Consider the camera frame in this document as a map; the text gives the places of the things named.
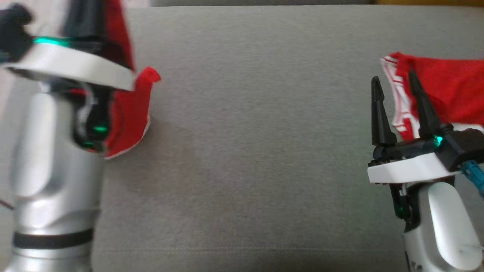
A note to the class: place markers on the red basketball jersey white sleeves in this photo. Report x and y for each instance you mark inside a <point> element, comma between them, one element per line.
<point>453,87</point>

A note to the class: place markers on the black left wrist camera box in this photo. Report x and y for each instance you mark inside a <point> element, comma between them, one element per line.
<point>13,30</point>

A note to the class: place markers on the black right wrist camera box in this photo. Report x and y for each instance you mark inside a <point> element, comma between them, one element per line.
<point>469,145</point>

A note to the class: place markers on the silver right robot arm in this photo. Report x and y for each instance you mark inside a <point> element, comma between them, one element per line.
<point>442,226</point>

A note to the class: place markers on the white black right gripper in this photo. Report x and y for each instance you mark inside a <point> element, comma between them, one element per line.
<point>408,166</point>

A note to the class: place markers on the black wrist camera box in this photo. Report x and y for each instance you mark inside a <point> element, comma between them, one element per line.
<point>469,145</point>
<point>13,30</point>

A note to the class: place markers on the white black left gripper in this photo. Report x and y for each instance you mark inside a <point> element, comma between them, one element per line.
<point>68,62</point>

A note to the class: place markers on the red mesh shorts white trim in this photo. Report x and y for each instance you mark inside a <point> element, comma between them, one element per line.
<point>130,109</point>

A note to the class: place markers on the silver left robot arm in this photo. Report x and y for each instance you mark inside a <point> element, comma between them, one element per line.
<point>49,170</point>

